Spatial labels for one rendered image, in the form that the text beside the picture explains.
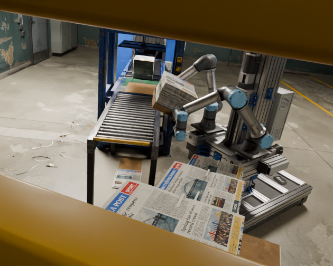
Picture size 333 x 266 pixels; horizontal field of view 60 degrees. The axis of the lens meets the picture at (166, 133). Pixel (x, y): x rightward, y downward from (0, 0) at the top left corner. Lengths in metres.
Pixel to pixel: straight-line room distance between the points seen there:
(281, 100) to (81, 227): 2.52
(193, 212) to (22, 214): 0.63
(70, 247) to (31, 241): 0.03
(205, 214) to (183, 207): 0.06
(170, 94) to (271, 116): 0.98
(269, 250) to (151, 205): 1.15
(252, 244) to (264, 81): 1.25
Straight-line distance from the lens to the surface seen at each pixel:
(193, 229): 0.78
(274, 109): 2.70
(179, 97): 2.21
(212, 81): 2.70
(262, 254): 1.83
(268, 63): 2.42
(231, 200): 1.33
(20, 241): 0.23
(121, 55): 5.78
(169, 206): 0.84
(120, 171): 3.35
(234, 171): 2.02
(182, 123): 1.94
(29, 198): 0.26
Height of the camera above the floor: 1.80
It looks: 24 degrees down
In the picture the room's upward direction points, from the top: 7 degrees clockwise
